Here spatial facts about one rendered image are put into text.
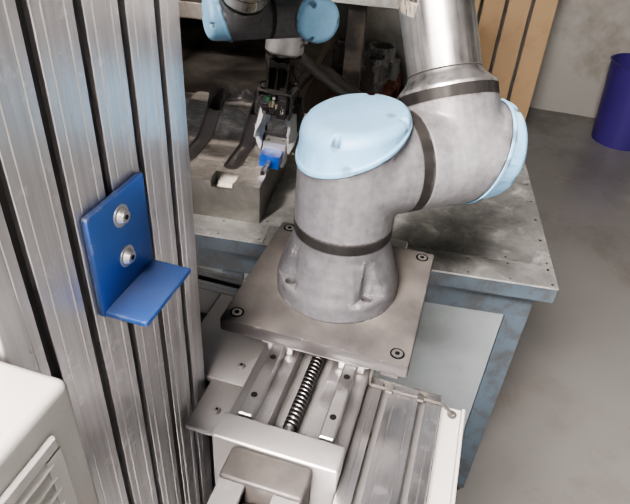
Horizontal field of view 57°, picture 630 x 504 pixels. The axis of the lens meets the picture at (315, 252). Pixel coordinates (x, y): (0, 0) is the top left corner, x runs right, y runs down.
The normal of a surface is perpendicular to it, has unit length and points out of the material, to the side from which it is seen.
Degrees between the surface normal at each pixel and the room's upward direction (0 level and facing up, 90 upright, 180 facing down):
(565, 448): 0
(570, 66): 90
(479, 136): 56
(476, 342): 90
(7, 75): 90
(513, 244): 0
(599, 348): 0
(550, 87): 90
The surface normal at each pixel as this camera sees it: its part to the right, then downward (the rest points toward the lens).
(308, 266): -0.54, 0.18
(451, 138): 0.29, -0.22
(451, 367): -0.17, 0.57
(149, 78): 0.95, 0.22
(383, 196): 0.39, 0.59
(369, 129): -0.06, -0.78
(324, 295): -0.22, 0.29
